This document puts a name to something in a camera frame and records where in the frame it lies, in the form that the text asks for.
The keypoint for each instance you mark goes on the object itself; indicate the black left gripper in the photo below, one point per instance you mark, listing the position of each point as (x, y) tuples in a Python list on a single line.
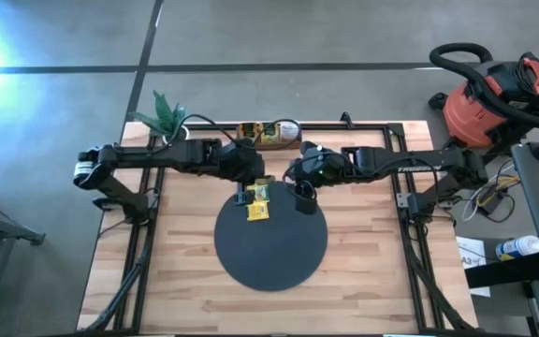
[(241, 161)]

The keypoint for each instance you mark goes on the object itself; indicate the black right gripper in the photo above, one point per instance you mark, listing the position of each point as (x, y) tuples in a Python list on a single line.
[(318, 166)]

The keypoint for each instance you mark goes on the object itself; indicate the yellow tea packet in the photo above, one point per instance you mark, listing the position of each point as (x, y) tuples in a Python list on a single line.
[(267, 179), (257, 211)]

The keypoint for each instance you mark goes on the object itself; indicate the brown wooden organizer box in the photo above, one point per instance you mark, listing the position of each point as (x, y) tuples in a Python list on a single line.
[(274, 146)]

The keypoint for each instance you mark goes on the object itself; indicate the round dark woven placemat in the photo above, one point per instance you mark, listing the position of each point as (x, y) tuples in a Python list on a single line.
[(269, 253)]

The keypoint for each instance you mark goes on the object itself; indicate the dark green tea packet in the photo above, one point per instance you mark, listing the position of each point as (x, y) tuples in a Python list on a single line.
[(272, 133)]

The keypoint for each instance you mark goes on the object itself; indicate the orange white tea packet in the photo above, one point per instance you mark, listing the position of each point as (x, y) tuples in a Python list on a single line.
[(290, 131)]

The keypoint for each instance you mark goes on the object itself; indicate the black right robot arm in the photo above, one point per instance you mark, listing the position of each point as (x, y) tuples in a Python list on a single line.
[(414, 164)]

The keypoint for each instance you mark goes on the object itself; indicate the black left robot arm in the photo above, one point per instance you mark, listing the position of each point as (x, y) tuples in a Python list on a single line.
[(157, 156)]

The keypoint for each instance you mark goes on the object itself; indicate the green plant in white pot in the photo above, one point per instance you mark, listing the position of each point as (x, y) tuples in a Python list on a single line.
[(166, 117)]

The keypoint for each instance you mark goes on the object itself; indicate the white paper sheet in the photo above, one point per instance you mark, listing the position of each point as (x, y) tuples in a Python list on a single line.
[(470, 248)]

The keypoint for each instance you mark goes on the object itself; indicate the orange shop vacuum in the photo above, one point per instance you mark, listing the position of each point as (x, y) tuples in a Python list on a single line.
[(466, 117)]

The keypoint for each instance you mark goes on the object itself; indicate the black power adapter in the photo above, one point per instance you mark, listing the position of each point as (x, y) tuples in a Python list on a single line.
[(491, 202)]

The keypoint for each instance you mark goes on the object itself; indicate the red shop vacuum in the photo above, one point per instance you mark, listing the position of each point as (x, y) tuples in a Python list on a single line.
[(459, 47)]

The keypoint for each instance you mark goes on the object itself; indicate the white blue spray can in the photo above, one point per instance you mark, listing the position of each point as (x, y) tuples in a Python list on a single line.
[(520, 247)]

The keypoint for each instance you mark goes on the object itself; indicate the black post mount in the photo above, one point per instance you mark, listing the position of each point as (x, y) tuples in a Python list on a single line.
[(346, 119)]

